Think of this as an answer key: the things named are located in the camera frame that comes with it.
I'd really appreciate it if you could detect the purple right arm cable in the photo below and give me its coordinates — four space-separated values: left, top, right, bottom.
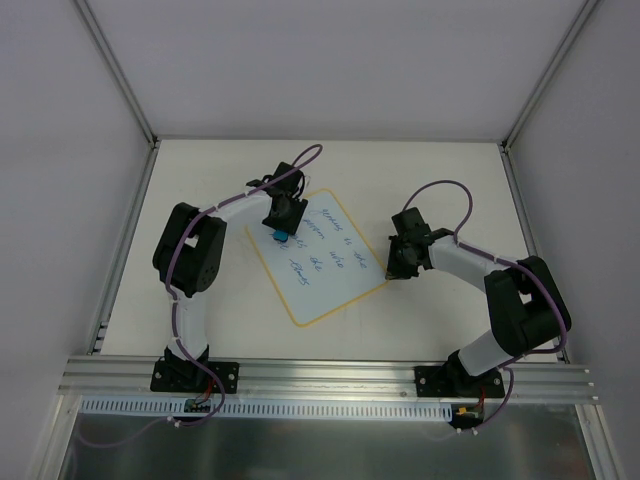
402 179 572 434

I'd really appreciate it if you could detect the aluminium mounting rail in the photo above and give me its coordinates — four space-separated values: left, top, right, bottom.
58 355 600 405

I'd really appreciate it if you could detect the yellow framed whiteboard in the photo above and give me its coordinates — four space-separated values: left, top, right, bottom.
246 189 387 328

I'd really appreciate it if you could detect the blue whiteboard eraser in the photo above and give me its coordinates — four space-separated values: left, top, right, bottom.
272 230 289 243

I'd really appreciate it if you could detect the right aluminium frame post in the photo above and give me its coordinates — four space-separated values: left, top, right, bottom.
501 0 601 152

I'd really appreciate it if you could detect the aluminium frame post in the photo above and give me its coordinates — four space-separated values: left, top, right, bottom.
501 0 601 152
71 0 158 147

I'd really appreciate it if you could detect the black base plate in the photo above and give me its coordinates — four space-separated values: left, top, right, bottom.
413 365 505 399
149 358 240 395

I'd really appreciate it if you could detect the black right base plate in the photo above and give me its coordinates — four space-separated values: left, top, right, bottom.
413 365 505 399

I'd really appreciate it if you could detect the table edge rail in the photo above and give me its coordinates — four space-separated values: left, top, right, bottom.
498 144 570 364
84 141 161 356

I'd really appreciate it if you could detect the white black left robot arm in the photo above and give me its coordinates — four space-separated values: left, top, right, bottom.
150 191 308 394

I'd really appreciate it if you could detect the white slotted cable duct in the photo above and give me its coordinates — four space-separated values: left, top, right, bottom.
79 396 453 423

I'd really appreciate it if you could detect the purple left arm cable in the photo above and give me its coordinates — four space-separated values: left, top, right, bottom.
74 143 324 448

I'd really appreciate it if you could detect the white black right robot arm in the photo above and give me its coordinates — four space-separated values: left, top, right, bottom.
386 226 571 398

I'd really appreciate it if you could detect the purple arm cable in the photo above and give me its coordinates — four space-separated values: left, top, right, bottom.
402 179 572 434
74 143 324 448

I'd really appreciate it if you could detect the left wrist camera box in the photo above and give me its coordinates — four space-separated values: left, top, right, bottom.
271 162 305 198

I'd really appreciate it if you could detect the right table edge rail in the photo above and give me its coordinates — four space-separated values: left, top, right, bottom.
498 144 570 364

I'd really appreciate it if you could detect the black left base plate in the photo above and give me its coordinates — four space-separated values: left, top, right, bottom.
149 358 240 395

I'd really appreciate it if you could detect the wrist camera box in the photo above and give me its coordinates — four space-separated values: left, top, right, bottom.
271 162 305 198
391 207 431 239

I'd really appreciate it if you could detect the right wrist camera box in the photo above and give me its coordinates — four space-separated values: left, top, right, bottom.
391 207 431 239

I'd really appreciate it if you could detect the left aluminium frame post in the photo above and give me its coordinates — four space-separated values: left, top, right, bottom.
71 0 158 147

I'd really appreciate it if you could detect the left table edge rail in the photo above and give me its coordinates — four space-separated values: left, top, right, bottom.
84 141 161 356

